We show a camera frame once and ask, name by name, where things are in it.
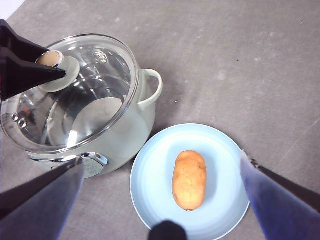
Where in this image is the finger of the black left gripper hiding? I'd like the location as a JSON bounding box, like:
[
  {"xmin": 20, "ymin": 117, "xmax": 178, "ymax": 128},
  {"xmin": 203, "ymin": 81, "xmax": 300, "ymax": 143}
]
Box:
[
  {"xmin": 0, "ymin": 19, "xmax": 51, "ymax": 65},
  {"xmin": 0, "ymin": 56, "xmax": 67, "ymax": 101}
]

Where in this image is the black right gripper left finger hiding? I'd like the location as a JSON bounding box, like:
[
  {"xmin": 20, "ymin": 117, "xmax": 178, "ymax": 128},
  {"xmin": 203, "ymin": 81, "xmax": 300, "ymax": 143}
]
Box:
[{"xmin": 0, "ymin": 156, "xmax": 85, "ymax": 240}]

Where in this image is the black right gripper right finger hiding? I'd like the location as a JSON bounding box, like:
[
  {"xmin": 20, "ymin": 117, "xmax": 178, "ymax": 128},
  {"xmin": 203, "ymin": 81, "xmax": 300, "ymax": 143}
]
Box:
[{"xmin": 239, "ymin": 149, "xmax": 320, "ymax": 240}]

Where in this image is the glass lid with green knob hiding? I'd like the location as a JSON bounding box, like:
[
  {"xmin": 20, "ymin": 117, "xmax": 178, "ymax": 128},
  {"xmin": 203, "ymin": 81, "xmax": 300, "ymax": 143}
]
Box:
[{"xmin": 0, "ymin": 34, "xmax": 140, "ymax": 154}]

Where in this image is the brown potato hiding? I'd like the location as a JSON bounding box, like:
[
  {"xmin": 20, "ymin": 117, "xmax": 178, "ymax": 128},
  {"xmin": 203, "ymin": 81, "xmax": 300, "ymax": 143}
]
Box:
[{"xmin": 172, "ymin": 150, "xmax": 208, "ymax": 212}]

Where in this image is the light blue round plate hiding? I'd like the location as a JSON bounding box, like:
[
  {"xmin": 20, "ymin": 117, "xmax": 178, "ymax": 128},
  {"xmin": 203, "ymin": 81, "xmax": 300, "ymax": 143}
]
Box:
[{"xmin": 129, "ymin": 123, "xmax": 251, "ymax": 239}]

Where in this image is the pale green electric steamer pot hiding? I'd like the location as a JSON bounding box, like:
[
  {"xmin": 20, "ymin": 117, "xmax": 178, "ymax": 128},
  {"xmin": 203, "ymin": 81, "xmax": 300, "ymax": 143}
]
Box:
[{"xmin": 24, "ymin": 68, "xmax": 164, "ymax": 180}]

